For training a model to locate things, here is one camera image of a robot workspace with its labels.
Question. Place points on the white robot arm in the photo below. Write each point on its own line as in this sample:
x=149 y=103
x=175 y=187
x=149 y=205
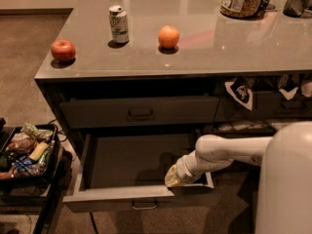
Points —
x=284 y=204

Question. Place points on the dark glass jar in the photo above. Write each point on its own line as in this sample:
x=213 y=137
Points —
x=298 y=8

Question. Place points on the red apple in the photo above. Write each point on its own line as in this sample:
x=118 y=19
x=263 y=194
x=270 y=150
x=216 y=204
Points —
x=63 y=50

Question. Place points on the orange fruit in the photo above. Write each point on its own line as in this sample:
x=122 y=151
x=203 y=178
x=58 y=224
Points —
x=168 y=37

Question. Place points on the large snack jar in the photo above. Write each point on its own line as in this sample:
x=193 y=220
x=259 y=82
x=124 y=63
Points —
x=239 y=9

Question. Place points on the black bin with items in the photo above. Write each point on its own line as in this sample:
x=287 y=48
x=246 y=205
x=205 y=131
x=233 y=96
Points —
x=28 y=154

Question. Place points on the white packets in drawer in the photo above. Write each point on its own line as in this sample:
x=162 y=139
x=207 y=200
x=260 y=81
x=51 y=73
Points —
x=275 y=124

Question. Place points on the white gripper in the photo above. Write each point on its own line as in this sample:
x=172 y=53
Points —
x=183 y=170

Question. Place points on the green white soda can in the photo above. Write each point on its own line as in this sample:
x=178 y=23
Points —
x=119 y=24

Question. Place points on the grey drawer cabinet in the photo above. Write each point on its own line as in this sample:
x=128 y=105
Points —
x=271 y=51

